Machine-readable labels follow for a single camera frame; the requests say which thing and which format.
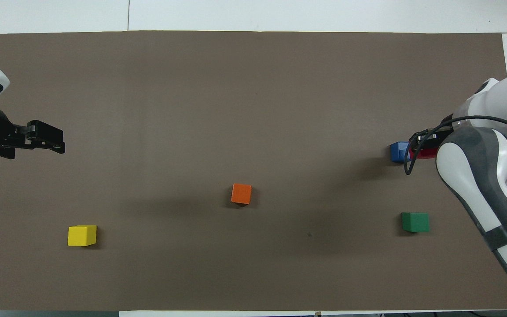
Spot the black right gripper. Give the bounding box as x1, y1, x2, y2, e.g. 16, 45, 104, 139
408, 125, 456, 153

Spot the brown table mat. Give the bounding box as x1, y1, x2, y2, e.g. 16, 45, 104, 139
0, 31, 507, 312

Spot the red wooden block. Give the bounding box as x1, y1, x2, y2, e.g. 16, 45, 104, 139
410, 147, 440, 160

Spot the yellow wooden block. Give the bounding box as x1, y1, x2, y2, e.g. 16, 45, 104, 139
68, 225, 97, 247

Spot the blue wooden block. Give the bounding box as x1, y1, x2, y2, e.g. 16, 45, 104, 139
390, 141, 411, 164

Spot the green wooden block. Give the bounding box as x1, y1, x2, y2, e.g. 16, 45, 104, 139
401, 212, 430, 233

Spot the orange wooden block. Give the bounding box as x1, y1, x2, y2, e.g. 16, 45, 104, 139
231, 184, 253, 205

